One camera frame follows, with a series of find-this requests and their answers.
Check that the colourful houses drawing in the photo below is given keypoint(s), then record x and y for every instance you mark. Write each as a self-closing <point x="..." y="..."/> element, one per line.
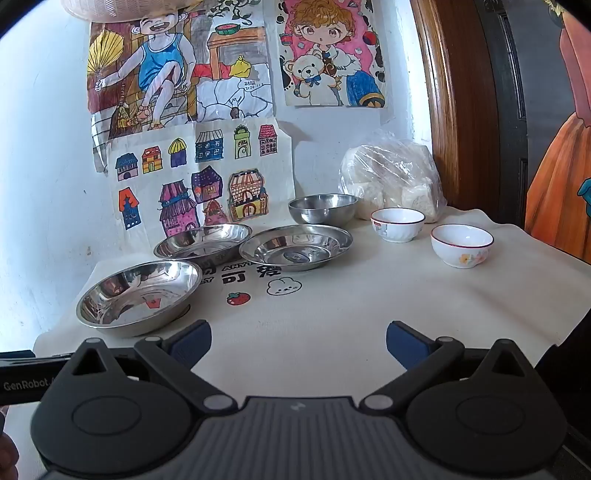
<point x="207" y="152"/>

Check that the white bowl with floral print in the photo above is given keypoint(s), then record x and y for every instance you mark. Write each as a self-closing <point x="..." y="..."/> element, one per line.
<point x="461" y="254"/>

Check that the printed cream tablecloth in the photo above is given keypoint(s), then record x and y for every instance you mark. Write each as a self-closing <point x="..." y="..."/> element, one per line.
<point x="323" y="304"/>

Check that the brown wooden door frame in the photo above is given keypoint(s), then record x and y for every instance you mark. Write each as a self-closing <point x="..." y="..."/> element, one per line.
<point x="452" y="92"/>

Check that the clear plastic bag of rice cakes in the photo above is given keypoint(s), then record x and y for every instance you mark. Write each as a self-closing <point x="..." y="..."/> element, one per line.
<point x="392" y="170"/>

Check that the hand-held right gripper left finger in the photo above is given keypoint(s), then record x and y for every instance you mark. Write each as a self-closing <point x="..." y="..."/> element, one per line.
<point x="191" y="345"/>

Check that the white woven basket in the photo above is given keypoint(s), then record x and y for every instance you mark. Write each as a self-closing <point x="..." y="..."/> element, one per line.
<point x="115" y="9"/>

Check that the child with fan drawing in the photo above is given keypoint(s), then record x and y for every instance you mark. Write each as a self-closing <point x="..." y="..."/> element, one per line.
<point x="157" y="69"/>

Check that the girl with teddy bear drawing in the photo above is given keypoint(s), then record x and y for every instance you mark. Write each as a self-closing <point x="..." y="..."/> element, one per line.
<point x="323" y="55"/>

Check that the stainless steel bowl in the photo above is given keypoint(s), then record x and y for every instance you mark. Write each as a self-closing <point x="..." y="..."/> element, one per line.
<point x="323" y="210"/>

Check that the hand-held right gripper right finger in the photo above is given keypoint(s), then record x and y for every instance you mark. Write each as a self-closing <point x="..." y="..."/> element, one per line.
<point x="406" y="345"/>

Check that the white bowl with red label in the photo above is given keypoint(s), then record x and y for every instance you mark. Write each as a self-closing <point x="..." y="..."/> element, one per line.
<point x="397" y="230"/>

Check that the orange dress painting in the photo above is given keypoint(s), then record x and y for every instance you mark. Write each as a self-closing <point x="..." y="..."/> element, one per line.
<point x="563" y="184"/>

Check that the large stainless steel plate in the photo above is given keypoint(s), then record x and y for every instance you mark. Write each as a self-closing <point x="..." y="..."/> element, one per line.
<point x="138" y="295"/>

